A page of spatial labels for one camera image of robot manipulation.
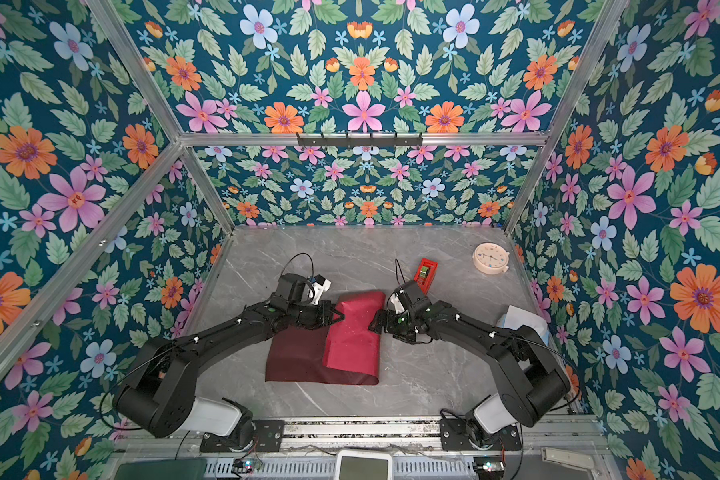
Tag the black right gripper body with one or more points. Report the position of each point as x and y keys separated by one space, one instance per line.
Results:
x=400 y=326

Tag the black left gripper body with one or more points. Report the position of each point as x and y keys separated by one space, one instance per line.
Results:
x=308 y=314

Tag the maroon wrapping paper sheet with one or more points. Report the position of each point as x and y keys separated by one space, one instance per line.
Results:
x=345 y=353

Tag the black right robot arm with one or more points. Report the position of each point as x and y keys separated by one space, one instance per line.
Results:
x=527 y=373

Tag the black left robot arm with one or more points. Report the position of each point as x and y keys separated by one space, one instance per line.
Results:
x=159 y=393

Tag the red tape dispenser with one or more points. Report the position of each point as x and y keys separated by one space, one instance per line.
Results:
x=425 y=274

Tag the white tissue paper piece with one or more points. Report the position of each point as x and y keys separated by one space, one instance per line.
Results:
x=515 y=318

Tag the white screen device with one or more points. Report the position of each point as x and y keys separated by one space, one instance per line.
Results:
x=363 y=465

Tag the white power strip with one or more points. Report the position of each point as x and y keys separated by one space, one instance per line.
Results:
x=568 y=459

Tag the dark green pad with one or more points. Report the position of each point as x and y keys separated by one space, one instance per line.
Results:
x=181 y=469

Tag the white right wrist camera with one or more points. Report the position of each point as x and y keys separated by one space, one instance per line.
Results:
x=398 y=307

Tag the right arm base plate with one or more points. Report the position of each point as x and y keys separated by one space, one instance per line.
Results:
x=459 y=434

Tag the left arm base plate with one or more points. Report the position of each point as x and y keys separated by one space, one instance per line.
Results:
x=262 y=436

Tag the black hook rail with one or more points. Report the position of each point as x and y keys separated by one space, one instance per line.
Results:
x=346 y=140

